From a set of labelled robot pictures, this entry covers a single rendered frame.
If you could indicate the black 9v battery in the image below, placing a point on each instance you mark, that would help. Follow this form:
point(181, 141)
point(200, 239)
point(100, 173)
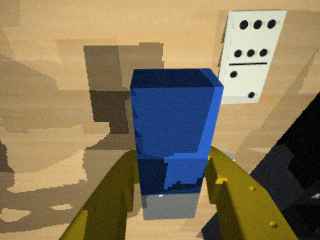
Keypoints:
point(311, 197)

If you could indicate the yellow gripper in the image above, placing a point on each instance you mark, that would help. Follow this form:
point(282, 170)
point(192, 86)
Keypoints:
point(245, 209)

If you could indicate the white domino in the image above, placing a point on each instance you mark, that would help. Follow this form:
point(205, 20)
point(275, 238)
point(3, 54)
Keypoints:
point(250, 41)
point(230, 155)

